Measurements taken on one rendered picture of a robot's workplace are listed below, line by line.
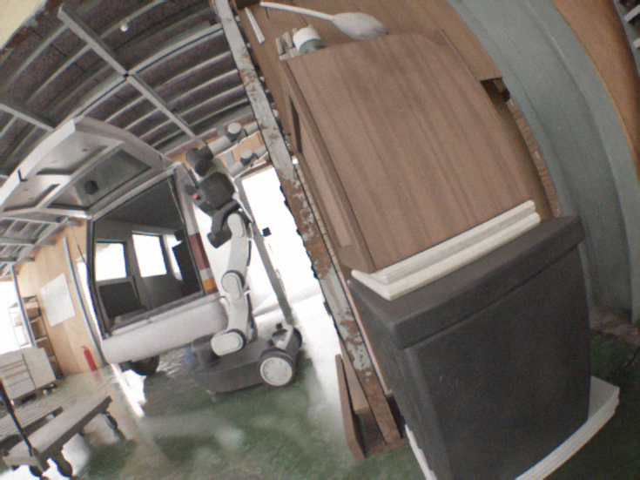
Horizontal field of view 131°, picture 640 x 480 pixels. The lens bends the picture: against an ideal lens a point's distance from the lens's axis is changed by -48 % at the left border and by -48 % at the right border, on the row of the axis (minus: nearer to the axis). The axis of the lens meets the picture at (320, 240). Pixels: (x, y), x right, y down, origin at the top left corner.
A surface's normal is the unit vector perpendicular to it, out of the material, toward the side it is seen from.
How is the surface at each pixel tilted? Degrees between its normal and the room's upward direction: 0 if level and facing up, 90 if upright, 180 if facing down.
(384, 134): 90
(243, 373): 90
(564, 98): 90
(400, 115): 90
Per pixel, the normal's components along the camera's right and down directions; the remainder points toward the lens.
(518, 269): 0.00, -0.04
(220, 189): 0.18, 0.07
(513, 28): -0.93, 0.37
